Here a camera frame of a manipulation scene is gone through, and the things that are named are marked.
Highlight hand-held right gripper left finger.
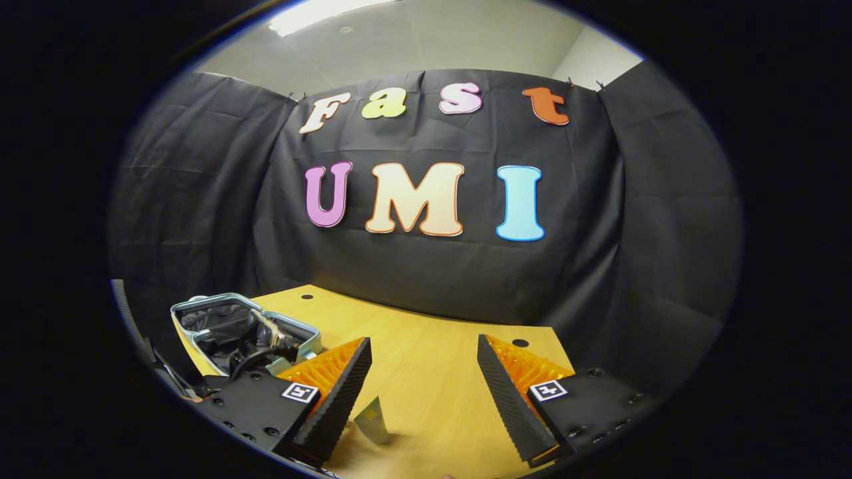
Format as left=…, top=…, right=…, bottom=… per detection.
left=196, top=336, right=373, bottom=468

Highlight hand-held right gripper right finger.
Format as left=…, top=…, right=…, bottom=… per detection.
left=477, top=334, right=660, bottom=468

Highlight black backdrop cloth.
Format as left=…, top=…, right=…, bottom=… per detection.
left=106, top=67, right=743, bottom=400

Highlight light blue suitcase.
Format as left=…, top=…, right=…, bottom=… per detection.
left=170, top=291, right=325, bottom=379

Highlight white tube with green end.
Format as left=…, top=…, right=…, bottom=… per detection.
left=353, top=397, right=391, bottom=445

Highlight ceiling light panel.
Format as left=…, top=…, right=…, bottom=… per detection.
left=268, top=0, right=400, bottom=37

